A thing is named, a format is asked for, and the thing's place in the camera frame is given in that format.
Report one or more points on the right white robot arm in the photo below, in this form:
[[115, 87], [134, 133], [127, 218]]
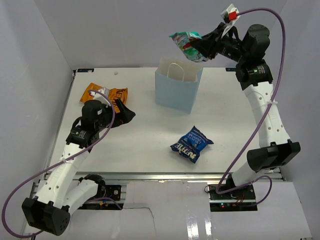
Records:
[[276, 148]]

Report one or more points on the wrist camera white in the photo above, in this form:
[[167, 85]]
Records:
[[99, 94], [229, 16]]

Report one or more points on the light blue paper bag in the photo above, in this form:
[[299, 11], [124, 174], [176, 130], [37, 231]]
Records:
[[177, 83]]

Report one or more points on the blue corner label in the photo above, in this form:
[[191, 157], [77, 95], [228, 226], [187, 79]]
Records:
[[85, 70], [230, 69]]

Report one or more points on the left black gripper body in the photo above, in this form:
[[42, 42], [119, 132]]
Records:
[[107, 117]]

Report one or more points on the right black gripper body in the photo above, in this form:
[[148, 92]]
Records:
[[229, 48]]

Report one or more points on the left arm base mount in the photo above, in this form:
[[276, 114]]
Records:
[[112, 192]]

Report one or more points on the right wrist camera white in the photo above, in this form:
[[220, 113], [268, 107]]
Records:
[[229, 16]]

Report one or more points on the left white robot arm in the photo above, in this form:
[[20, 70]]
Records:
[[51, 208]]

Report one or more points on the left blue corner label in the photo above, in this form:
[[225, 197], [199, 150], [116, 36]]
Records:
[[85, 70]]

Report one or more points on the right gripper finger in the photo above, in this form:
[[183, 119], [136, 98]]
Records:
[[216, 34], [205, 47]]

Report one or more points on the blue Kettle chips bag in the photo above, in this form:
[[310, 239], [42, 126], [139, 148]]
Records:
[[191, 144]]

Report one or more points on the orange Kettle chips bag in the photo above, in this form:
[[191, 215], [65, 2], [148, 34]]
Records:
[[111, 93]]

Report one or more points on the right blue corner label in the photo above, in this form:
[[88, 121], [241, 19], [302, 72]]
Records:
[[230, 69]]

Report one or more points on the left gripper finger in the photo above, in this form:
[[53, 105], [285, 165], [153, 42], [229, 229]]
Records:
[[123, 117], [120, 106]]

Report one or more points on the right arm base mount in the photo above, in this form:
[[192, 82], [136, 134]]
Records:
[[241, 200]]

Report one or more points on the aluminium front rail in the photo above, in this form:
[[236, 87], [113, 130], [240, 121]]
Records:
[[127, 176]]

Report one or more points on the teal candy bag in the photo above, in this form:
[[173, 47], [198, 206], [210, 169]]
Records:
[[183, 41]]

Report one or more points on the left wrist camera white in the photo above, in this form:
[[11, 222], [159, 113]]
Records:
[[99, 94]]

